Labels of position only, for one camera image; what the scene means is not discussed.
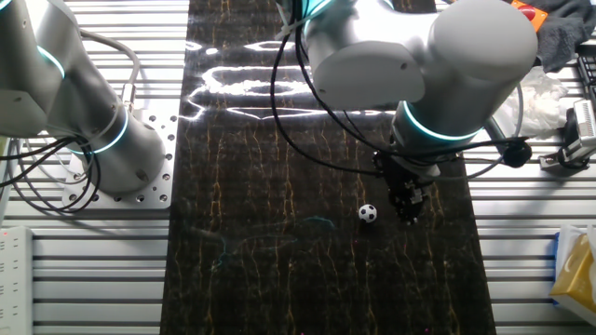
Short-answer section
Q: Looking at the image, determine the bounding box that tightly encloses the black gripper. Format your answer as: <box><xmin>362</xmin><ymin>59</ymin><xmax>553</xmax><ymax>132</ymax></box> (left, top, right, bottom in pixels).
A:
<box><xmin>386</xmin><ymin>161</ymin><xmax>434</xmax><ymax>225</ymax></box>

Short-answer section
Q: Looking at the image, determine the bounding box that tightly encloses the small soccer ball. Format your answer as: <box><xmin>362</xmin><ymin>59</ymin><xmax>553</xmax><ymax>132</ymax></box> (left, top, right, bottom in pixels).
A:
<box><xmin>358</xmin><ymin>203</ymin><xmax>379</xmax><ymax>224</ymax></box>

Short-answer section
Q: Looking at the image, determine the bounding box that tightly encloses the black gold-veined marble mat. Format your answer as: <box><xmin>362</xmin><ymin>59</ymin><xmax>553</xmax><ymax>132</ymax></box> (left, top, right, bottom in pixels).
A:
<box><xmin>160</xmin><ymin>0</ymin><xmax>497</xmax><ymax>335</ymax></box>

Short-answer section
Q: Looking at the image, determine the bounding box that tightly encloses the white blue tissue pack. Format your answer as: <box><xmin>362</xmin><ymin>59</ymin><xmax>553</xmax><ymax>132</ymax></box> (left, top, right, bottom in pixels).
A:
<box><xmin>551</xmin><ymin>224</ymin><xmax>596</xmax><ymax>314</ymax></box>

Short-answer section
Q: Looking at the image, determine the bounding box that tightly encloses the crumpled white tissue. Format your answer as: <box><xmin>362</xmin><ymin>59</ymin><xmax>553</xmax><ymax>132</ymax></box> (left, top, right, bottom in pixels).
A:
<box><xmin>493</xmin><ymin>64</ymin><xmax>583</xmax><ymax>140</ymax></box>

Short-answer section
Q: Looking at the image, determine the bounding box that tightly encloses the yellow tissue pack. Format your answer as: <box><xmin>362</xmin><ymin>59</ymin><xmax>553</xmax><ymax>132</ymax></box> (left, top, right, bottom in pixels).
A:
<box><xmin>549</xmin><ymin>232</ymin><xmax>596</xmax><ymax>303</ymax></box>

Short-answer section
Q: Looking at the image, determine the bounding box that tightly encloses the black keyboard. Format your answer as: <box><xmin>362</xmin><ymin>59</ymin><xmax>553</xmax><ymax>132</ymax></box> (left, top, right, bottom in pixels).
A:
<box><xmin>576</xmin><ymin>39</ymin><xmax>596</xmax><ymax>101</ymax></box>

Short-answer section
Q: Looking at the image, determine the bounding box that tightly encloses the orange emergency stop button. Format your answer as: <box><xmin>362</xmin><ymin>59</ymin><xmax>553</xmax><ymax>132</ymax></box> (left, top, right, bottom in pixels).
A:
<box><xmin>510</xmin><ymin>0</ymin><xmax>549</xmax><ymax>34</ymax></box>

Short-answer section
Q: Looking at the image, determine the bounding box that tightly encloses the grey towel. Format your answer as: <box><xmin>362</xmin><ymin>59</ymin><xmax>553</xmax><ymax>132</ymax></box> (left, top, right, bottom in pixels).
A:
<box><xmin>525</xmin><ymin>0</ymin><xmax>596</xmax><ymax>74</ymax></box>

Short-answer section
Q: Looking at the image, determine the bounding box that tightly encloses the white power strip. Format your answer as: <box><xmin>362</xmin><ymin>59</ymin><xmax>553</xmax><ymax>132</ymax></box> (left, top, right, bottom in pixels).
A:
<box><xmin>0</xmin><ymin>226</ymin><xmax>34</xmax><ymax>335</ymax></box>

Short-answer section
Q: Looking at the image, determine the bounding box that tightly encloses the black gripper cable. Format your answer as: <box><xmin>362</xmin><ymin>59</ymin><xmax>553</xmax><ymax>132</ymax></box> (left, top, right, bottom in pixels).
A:
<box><xmin>268</xmin><ymin>0</ymin><xmax>387</xmax><ymax>179</ymax></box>

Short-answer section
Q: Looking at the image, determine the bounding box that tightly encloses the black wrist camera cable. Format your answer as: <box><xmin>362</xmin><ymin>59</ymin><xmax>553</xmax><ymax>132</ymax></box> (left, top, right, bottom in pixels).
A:
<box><xmin>292</xmin><ymin>0</ymin><xmax>530</xmax><ymax>162</ymax></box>

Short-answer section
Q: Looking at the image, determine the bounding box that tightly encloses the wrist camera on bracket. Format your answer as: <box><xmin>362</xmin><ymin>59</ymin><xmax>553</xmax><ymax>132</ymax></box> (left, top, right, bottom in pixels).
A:
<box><xmin>483</xmin><ymin>115</ymin><xmax>534</xmax><ymax>169</ymax></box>

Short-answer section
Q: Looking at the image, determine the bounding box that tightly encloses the thin grey cable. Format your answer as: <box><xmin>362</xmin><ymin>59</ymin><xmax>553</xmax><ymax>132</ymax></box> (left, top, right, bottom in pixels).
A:
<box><xmin>435</xmin><ymin>82</ymin><xmax>526</xmax><ymax>182</ymax></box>

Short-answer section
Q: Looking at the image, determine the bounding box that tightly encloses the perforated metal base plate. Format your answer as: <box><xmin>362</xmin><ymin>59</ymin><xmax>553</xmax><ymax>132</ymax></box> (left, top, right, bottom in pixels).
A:
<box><xmin>61</xmin><ymin>109</ymin><xmax>179</xmax><ymax>210</ymax></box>

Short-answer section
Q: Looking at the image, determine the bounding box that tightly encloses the grey cable with metal connector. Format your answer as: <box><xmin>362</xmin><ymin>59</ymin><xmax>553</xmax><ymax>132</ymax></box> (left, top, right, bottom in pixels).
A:
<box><xmin>76</xmin><ymin>27</ymin><xmax>142</xmax><ymax>113</ymax></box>

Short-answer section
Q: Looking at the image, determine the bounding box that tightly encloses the black cable bundle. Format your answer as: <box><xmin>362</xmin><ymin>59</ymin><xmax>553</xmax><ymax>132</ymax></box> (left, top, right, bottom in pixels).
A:
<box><xmin>0</xmin><ymin>132</ymin><xmax>107</xmax><ymax>213</ymax></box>

